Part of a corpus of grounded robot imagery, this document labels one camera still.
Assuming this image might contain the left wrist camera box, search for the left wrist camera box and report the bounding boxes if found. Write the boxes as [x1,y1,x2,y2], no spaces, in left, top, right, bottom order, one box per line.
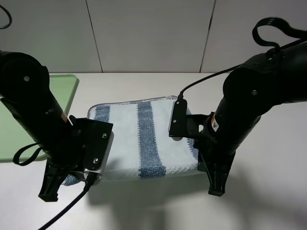
[82,119,114,184]

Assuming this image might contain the blue white striped towel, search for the blue white striped towel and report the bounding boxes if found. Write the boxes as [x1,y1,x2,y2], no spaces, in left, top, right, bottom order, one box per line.
[61,95,201,186]

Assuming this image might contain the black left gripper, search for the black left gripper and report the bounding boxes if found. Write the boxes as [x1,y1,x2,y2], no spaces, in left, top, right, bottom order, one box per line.
[38,115,86,202]

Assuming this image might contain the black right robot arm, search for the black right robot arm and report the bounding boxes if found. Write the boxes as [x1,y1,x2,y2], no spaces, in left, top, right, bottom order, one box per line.
[194,43,307,196]

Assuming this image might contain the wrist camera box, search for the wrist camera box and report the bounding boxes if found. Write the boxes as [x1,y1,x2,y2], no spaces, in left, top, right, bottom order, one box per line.
[82,119,114,184]
[168,98,187,141]

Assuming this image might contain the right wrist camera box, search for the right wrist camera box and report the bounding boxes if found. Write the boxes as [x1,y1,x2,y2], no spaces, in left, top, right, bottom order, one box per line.
[168,98,187,141]

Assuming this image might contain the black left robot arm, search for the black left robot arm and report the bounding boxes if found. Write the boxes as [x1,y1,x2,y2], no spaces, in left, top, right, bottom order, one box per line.
[0,51,114,202]

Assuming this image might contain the green plastic tray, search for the green plastic tray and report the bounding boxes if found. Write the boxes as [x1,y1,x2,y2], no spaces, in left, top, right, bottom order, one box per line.
[0,74,79,162]

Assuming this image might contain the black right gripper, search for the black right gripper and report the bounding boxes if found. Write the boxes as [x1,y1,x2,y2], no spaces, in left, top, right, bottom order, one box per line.
[187,113,236,197]

